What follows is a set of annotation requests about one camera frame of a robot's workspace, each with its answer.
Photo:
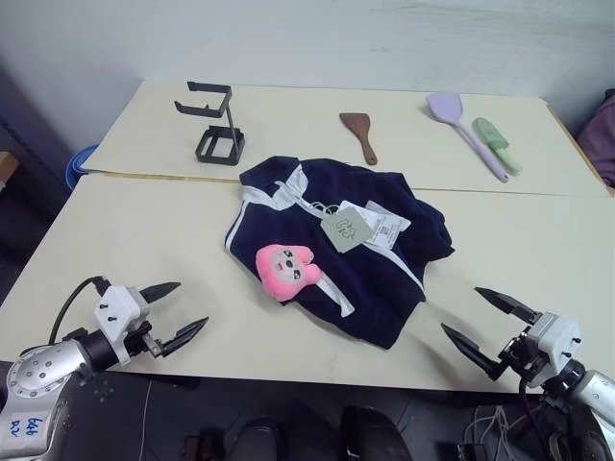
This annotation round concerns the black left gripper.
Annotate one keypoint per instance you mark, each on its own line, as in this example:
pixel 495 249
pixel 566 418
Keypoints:
pixel 139 340

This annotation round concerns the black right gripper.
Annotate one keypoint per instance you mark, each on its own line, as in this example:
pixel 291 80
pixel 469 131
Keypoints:
pixel 526 357

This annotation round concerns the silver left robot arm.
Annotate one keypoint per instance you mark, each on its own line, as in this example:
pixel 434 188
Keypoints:
pixel 43 369

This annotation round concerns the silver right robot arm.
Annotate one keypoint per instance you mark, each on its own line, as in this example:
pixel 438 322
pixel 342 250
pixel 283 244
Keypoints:
pixel 596 390

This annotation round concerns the pink plush toy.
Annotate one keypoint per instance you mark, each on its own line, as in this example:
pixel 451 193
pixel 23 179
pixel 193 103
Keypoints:
pixel 283 276

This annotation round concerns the navy zip jacket white stripes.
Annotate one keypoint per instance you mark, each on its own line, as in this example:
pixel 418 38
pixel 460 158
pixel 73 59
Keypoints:
pixel 375 298

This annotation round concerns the white printed paper tag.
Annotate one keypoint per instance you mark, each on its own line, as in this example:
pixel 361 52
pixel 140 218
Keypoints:
pixel 390 229

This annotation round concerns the dark rounded shape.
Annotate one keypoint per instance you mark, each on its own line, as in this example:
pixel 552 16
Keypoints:
pixel 259 437
pixel 375 432

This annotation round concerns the blue bucket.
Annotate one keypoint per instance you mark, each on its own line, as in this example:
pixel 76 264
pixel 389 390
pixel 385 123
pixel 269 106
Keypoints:
pixel 77 165

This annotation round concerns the green paper hang tag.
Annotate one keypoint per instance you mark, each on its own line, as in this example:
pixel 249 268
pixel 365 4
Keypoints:
pixel 347 230

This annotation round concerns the white handwritten label sticker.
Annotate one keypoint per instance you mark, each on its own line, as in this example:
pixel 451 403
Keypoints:
pixel 29 429

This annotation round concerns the green silicone spatula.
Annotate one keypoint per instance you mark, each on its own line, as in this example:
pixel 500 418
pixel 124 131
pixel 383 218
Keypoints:
pixel 490 134

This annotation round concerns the black metal stand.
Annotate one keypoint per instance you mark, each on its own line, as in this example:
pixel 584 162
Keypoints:
pixel 226 120

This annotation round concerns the purple cloth bag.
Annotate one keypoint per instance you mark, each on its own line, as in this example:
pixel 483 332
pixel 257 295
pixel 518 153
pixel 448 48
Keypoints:
pixel 598 139

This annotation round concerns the purple silicone spatula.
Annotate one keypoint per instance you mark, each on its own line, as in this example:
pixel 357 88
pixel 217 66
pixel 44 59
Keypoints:
pixel 447 108

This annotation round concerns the brown wooden spatula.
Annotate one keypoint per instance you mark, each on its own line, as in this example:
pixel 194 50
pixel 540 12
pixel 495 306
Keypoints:
pixel 356 126

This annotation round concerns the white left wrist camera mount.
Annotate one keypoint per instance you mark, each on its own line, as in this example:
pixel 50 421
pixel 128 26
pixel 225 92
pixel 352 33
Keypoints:
pixel 117 307

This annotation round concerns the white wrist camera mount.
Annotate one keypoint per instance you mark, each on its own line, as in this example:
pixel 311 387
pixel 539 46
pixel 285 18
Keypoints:
pixel 117 307
pixel 557 336

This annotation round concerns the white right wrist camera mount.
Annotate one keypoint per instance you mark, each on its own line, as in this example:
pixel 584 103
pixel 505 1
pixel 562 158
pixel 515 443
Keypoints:
pixel 557 336

